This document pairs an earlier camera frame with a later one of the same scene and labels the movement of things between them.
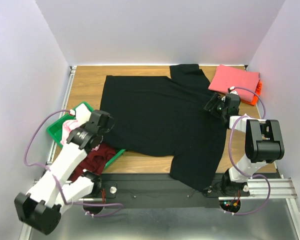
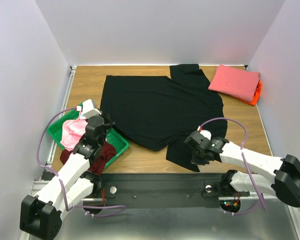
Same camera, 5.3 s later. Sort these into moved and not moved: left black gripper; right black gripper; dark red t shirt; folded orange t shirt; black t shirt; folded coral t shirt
Moved: right black gripper; black t shirt
Not moved: folded orange t shirt; left black gripper; dark red t shirt; folded coral t shirt
